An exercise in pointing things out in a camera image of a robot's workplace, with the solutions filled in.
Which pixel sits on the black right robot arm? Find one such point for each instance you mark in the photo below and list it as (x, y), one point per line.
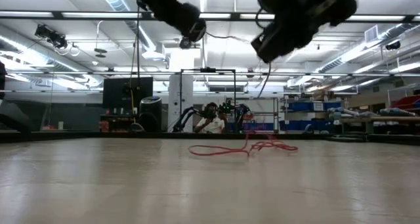
(341, 4)

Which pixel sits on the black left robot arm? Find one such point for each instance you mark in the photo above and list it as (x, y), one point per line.
(154, 0)

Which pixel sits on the black background robot arm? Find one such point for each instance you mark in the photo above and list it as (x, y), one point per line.
(241, 112)
(183, 117)

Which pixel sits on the white pillar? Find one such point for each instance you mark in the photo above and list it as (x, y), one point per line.
(175, 96)

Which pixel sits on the shelf with blue bins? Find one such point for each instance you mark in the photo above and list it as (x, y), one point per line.
(308, 106)

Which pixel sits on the person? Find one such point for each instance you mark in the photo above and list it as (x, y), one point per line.
(211, 125)

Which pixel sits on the black display panel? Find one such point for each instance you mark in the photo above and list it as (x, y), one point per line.
(115, 92)

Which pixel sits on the black equipment cart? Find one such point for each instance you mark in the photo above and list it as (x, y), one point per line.
(115, 123)

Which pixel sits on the wooden work table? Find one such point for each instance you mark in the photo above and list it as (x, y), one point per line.
(377, 119)

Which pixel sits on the black overhead camera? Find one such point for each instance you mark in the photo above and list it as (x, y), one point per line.
(185, 43)

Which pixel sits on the black background rig frame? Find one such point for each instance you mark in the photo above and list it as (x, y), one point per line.
(223, 70)

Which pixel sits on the black ceiling mounted camera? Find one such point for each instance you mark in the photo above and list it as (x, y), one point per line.
(54, 38)

